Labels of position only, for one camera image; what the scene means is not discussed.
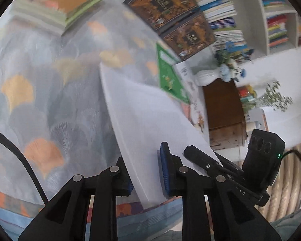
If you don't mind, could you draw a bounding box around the plain white cover book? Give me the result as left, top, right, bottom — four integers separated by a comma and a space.
99, 63, 224, 210

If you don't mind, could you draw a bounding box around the dark ornate hardcover book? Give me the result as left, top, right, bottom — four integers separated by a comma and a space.
159, 12, 216, 61
123, 0, 201, 33

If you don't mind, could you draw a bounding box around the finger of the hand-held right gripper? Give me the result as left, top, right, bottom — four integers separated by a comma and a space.
183, 145, 244, 181

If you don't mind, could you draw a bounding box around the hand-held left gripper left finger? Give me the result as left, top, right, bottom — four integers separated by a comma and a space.
17, 156, 134, 241

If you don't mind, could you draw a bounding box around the brown wooden cabinet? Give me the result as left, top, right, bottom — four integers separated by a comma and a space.
202, 79, 247, 148

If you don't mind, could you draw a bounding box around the blue flower bouquet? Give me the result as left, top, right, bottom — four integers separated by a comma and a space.
214, 41, 254, 82

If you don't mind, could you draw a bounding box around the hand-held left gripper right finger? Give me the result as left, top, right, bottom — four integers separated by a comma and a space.
160, 142, 283, 241

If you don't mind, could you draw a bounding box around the white bookshelf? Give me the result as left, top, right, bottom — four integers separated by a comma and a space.
178, 0, 301, 58

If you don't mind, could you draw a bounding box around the white book orange-robed figure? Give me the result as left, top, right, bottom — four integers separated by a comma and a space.
174, 63, 210, 141

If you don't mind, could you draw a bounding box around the green leafy plant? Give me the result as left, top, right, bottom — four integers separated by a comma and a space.
258, 80, 294, 112

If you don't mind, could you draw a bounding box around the black cable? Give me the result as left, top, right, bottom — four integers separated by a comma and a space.
281, 149, 301, 167
0, 126, 49, 205

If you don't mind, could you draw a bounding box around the stack of picture books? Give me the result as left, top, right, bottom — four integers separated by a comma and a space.
11, 0, 108, 36

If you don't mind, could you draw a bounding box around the bright green book white label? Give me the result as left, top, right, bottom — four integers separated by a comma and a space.
156, 41, 191, 104

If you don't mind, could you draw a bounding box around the white vase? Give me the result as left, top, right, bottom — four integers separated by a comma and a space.
196, 69, 222, 86

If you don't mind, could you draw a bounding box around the person's right forearm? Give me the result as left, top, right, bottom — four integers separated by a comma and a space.
269, 206, 301, 241

